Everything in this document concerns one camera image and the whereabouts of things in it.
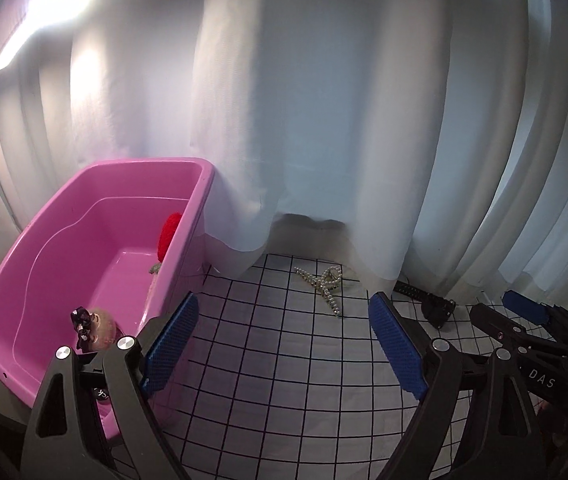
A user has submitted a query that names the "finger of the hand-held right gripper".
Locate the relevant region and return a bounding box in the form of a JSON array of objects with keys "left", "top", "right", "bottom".
[
  {"left": 503, "top": 290, "right": 568, "bottom": 341},
  {"left": 469, "top": 304, "right": 535, "bottom": 356}
]

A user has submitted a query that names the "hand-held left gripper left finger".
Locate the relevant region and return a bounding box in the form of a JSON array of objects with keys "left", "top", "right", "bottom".
[{"left": 20, "top": 291, "right": 201, "bottom": 480}]

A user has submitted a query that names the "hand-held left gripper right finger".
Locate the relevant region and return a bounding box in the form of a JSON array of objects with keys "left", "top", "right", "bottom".
[{"left": 368, "top": 291, "right": 547, "bottom": 480}]

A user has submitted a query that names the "beige sloth plush scrunchie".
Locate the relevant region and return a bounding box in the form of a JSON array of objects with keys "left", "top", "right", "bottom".
[{"left": 86, "top": 310, "right": 124, "bottom": 353}]

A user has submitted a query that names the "black ribbon hair tie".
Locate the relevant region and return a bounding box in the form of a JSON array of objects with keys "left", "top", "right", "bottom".
[{"left": 70, "top": 307, "right": 112, "bottom": 406}]

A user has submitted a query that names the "pink strawberry plush headband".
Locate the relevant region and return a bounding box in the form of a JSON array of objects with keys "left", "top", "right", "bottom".
[{"left": 148, "top": 212, "right": 183, "bottom": 276}]

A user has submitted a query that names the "pink plastic tub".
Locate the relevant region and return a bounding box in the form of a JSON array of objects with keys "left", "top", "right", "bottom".
[{"left": 0, "top": 157, "right": 215, "bottom": 443}]

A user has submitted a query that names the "black wrist watch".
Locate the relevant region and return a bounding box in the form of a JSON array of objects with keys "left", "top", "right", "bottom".
[{"left": 394, "top": 281, "right": 456, "bottom": 330}]

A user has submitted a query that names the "pearl hair clip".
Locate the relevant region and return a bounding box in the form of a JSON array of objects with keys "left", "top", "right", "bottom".
[{"left": 295, "top": 266, "right": 343, "bottom": 317}]

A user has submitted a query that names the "white black-grid tablecloth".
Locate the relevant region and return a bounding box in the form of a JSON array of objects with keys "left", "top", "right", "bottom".
[{"left": 108, "top": 254, "right": 515, "bottom": 480}]

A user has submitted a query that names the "white sheer curtain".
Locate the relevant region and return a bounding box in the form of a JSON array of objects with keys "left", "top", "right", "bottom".
[{"left": 0, "top": 0, "right": 568, "bottom": 321}]

